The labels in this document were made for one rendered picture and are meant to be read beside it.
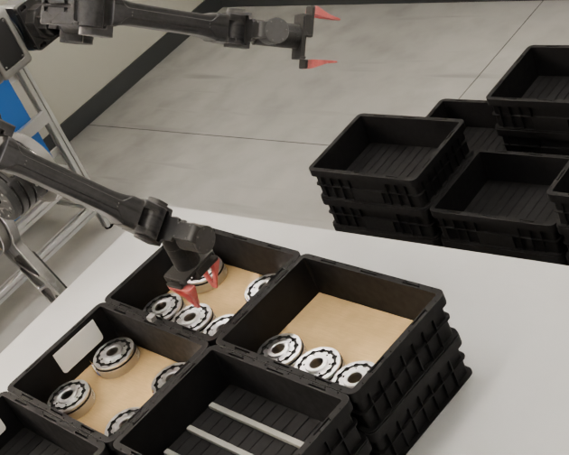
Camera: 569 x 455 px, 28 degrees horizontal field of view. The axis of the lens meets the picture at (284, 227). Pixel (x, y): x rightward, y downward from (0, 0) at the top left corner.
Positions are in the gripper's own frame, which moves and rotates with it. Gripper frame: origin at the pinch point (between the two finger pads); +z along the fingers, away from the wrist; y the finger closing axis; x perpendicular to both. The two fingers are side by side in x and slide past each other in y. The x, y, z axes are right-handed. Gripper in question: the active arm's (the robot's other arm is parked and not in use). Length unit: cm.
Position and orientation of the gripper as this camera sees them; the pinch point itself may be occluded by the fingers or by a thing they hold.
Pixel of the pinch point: (205, 294)
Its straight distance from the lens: 243.7
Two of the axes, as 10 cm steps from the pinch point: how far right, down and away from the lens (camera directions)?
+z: 3.6, 7.6, 5.4
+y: 5.6, -6.4, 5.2
